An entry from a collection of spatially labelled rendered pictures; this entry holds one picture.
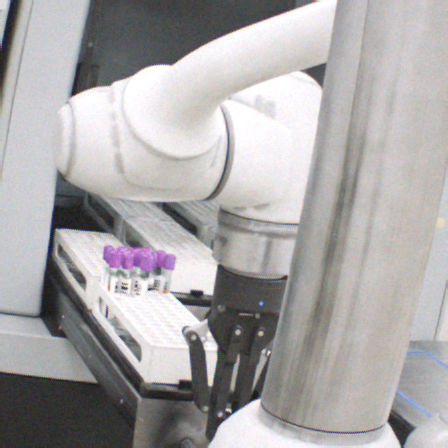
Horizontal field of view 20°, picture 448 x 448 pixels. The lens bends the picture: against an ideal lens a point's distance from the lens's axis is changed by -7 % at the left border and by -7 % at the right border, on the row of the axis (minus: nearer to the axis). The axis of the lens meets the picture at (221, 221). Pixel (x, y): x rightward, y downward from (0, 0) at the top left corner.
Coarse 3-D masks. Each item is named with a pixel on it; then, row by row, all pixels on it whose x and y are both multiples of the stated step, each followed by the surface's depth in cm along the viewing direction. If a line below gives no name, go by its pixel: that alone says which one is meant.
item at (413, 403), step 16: (416, 352) 185; (432, 352) 186; (416, 368) 176; (432, 368) 177; (400, 384) 167; (416, 384) 168; (432, 384) 168; (400, 400) 159; (416, 400) 160; (432, 400) 161; (400, 416) 153; (416, 416) 153
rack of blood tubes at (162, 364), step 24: (96, 288) 179; (96, 312) 178; (120, 312) 166; (144, 312) 168; (168, 312) 171; (120, 336) 173; (144, 336) 156; (168, 336) 158; (144, 360) 155; (168, 360) 154
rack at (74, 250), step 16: (64, 240) 202; (80, 240) 205; (96, 240) 206; (112, 240) 208; (64, 256) 208; (80, 256) 193; (96, 256) 195; (64, 272) 200; (80, 272) 200; (96, 272) 185; (80, 288) 189
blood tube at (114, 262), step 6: (114, 252) 174; (114, 258) 173; (114, 264) 174; (114, 270) 174; (108, 276) 175; (114, 276) 174; (114, 282) 174; (108, 288) 175; (114, 288) 175; (108, 306) 175; (108, 312) 175; (108, 318) 176
